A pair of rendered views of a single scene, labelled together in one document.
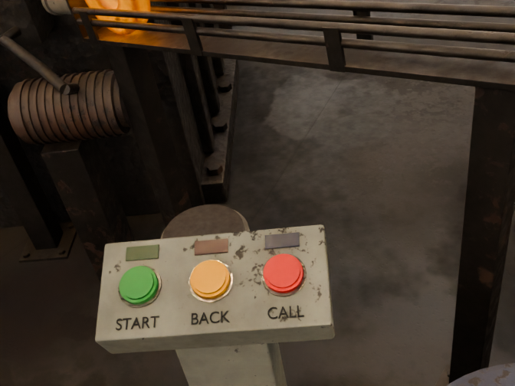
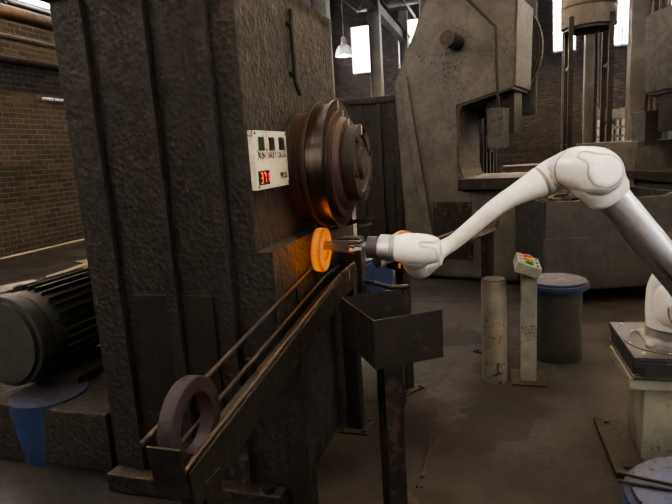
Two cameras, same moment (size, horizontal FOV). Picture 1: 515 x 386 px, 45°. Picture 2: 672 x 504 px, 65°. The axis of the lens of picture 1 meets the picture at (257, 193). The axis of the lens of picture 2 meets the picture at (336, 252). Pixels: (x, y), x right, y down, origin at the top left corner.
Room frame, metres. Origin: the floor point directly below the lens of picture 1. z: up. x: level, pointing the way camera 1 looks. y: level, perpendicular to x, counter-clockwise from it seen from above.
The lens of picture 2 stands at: (0.97, 2.65, 1.16)
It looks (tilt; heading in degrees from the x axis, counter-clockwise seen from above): 10 degrees down; 279
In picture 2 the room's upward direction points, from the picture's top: 4 degrees counter-clockwise
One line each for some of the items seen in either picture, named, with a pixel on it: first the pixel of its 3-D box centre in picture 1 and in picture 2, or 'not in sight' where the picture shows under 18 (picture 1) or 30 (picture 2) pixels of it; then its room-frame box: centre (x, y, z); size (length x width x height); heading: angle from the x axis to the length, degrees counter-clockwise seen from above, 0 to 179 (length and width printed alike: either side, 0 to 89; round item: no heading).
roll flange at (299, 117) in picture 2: not in sight; (312, 165); (1.35, 0.62, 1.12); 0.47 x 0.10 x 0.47; 82
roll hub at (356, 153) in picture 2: not in sight; (358, 163); (1.17, 0.64, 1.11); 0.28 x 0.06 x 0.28; 82
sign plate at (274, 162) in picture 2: not in sight; (270, 159); (1.42, 0.95, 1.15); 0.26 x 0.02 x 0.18; 82
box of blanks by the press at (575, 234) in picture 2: not in sight; (592, 239); (-0.36, -1.61, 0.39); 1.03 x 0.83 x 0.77; 7
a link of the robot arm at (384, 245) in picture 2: not in sight; (386, 247); (1.07, 0.86, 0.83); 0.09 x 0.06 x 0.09; 82
